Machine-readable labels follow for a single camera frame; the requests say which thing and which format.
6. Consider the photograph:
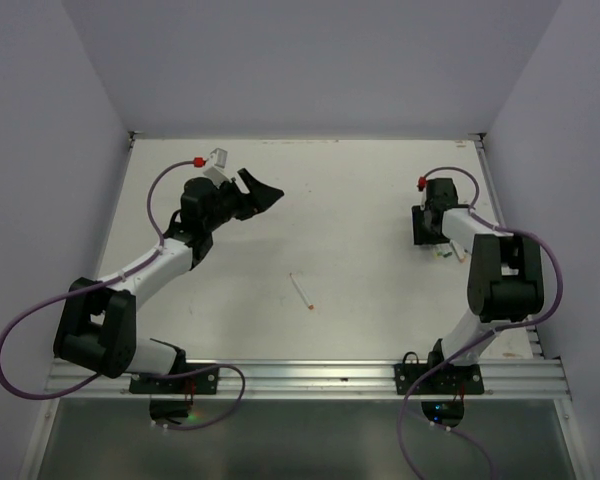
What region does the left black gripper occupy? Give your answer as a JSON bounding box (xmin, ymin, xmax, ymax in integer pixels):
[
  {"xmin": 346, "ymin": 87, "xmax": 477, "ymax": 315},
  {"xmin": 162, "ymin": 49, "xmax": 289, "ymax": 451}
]
[{"xmin": 204, "ymin": 168, "xmax": 282, "ymax": 232}]

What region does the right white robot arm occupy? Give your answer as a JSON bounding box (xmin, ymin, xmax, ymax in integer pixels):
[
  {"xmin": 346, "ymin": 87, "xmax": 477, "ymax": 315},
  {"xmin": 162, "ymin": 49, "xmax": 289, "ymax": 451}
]
[{"xmin": 412, "ymin": 177, "xmax": 544, "ymax": 393}]

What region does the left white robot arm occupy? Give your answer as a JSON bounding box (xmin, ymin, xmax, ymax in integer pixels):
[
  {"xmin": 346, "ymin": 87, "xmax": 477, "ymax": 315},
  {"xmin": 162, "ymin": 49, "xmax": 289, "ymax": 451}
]
[{"xmin": 53, "ymin": 169, "xmax": 284, "ymax": 393}]

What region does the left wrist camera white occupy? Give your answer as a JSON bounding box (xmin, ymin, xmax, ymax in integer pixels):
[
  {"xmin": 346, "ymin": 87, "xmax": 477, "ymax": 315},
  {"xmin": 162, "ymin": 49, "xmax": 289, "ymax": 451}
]
[{"xmin": 203, "ymin": 148, "xmax": 231, "ymax": 187}]

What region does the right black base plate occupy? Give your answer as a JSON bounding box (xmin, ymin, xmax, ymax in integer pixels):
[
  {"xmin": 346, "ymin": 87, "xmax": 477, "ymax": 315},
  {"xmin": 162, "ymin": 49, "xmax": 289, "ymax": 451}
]
[{"xmin": 393, "ymin": 349, "xmax": 484, "ymax": 431}]

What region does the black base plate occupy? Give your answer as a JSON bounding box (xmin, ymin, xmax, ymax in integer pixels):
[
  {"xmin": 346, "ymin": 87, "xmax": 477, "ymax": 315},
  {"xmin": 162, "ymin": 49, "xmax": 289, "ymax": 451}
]
[
  {"xmin": 393, "ymin": 349, "xmax": 484, "ymax": 431},
  {"xmin": 128, "ymin": 363, "xmax": 221, "ymax": 431}
]

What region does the aluminium mounting rail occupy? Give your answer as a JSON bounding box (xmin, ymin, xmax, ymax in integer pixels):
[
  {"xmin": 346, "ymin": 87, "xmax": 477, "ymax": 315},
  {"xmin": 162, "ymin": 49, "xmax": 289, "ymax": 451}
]
[{"xmin": 45, "ymin": 359, "xmax": 571, "ymax": 400}]

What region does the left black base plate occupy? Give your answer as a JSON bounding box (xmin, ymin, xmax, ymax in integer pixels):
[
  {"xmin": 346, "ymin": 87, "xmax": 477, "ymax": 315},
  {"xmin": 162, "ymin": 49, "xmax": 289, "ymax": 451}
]
[{"xmin": 128, "ymin": 363, "xmax": 221, "ymax": 431}]

